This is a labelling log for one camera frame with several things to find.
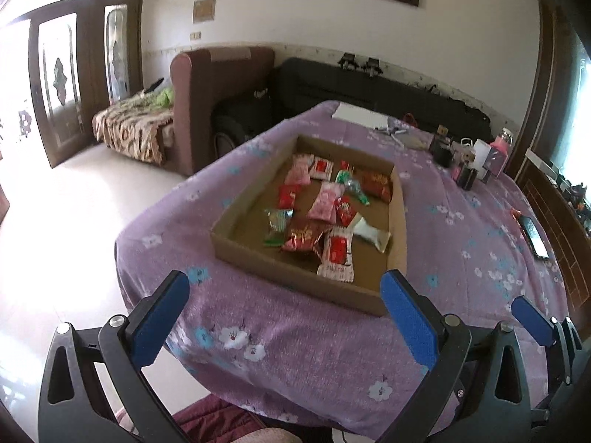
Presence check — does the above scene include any cardboard tray box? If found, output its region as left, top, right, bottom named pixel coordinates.
left=211, top=135, right=407, bottom=316

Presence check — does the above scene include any black box with bottles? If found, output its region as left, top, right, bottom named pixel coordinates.
left=429, top=125, right=478, bottom=191

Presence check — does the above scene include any dark red snack packet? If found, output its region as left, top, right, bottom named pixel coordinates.
left=355, top=170, right=392, bottom=203

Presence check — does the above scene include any wooden cabinet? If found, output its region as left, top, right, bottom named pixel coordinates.
left=516, top=158, right=591, bottom=338

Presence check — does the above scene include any large red snack packet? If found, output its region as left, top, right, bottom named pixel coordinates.
left=281, top=218, right=331, bottom=252

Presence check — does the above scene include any pink hello kitty packet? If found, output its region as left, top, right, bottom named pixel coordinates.
left=307, top=181, right=345, bottom=225

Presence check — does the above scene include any black smartphone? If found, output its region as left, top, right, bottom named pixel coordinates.
left=517, top=215, right=550, bottom=260

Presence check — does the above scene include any brown armchair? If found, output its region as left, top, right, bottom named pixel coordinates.
left=169, top=46, right=276, bottom=176

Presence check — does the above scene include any pale green white packet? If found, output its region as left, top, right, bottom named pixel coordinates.
left=348, top=213, right=392, bottom=253

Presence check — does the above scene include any white red all's well packet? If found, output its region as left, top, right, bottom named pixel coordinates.
left=317, top=226, right=355, bottom=283

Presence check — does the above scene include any purple floral tablecloth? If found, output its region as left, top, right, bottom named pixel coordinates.
left=115, top=101, right=569, bottom=438

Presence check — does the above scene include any red square snack packet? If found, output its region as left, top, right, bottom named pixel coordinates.
left=276, top=184, right=301, bottom=210

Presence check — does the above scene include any pink sleeved bottle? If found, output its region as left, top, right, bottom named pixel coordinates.
left=484, top=127, right=514, bottom=177

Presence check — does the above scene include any patterned blanket bed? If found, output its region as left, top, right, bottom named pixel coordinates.
left=92, top=86, right=174, bottom=166

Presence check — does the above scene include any green candy packet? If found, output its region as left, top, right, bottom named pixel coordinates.
left=335, top=170, right=370, bottom=206

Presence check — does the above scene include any wooden glass door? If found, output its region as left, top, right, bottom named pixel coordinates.
left=5, top=0, right=142, bottom=167

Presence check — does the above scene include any white cup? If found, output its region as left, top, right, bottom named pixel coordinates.
left=472, top=139, right=491, bottom=180

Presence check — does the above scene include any small red candy packet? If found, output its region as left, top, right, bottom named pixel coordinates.
left=335, top=195, right=356, bottom=227

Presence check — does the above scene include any black sofa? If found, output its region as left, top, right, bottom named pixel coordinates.
left=211, top=58, right=493, bottom=158

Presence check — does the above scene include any green clear cookie packet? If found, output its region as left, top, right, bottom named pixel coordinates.
left=263, top=209, right=294, bottom=247

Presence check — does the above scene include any white paper sheet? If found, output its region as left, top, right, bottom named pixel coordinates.
left=332, top=102, right=388, bottom=129

